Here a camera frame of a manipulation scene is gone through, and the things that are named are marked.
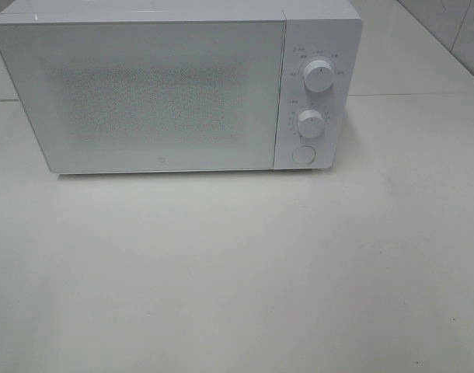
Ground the white microwave door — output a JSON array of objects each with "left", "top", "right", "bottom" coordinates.
[{"left": 0, "top": 21, "right": 284, "bottom": 174}]

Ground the white timer knob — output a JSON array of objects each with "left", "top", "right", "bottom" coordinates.
[{"left": 297, "top": 110, "right": 326, "bottom": 139}]

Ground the white microwave oven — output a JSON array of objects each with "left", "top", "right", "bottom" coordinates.
[{"left": 0, "top": 1, "right": 363, "bottom": 173}]

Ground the round white door button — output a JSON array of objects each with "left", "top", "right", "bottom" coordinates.
[{"left": 292, "top": 145, "right": 316, "bottom": 165}]

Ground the upper white power knob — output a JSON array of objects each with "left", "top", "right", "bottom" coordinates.
[{"left": 302, "top": 58, "right": 334, "bottom": 93}]

